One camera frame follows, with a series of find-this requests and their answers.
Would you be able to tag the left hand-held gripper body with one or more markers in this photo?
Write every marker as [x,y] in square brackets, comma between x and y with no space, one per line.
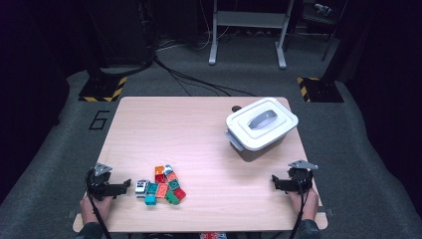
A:
[103,189]

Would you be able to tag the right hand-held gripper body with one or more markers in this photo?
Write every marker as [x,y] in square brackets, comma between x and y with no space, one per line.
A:
[300,182]

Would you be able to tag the cyan toy block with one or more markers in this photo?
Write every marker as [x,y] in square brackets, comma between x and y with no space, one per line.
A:
[150,199]

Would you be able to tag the clear brown storage box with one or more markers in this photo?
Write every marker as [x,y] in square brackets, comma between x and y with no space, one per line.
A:
[262,153]

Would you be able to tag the red toy block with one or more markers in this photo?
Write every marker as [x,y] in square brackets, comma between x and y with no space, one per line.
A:
[179,193]
[160,178]

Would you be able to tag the small orange toy block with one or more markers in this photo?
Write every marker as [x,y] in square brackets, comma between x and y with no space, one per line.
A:
[159,170]

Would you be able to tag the long orange toy block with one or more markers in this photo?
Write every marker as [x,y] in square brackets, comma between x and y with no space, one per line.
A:
[162,190]

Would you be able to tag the bright green toy block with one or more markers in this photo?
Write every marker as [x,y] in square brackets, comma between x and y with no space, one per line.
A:
[171,198]

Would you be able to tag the dark green toy block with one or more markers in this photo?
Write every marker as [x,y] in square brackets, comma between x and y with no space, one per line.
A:
[174,184]

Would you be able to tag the white box lid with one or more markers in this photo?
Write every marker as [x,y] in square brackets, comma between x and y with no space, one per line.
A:
[285,123]

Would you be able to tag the person's right hand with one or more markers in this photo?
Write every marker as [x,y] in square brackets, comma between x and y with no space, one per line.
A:
[310,205]

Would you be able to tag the person's left hand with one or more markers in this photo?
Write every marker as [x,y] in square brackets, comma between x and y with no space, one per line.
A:
[89,212]

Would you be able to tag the red patterned cloth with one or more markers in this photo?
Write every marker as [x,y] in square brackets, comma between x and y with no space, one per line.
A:
[214,236]

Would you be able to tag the black equipment cabinet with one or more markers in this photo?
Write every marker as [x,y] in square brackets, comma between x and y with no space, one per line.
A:
[122,33]

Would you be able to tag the gray device on shelf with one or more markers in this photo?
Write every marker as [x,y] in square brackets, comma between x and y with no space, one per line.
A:
[323,9]

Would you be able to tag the gray table bracket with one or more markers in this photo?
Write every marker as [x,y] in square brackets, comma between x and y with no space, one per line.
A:
[71,214]
[330,212]

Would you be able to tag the black yellow striped base plate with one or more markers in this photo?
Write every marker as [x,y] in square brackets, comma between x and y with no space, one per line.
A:
[99,90]
[323,92]

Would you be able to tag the black stand post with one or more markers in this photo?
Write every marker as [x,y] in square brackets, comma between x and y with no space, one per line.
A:
[96,71]
[331,71]

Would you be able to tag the white metal desk frame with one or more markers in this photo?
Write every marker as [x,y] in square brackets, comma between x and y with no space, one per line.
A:
[249,19]

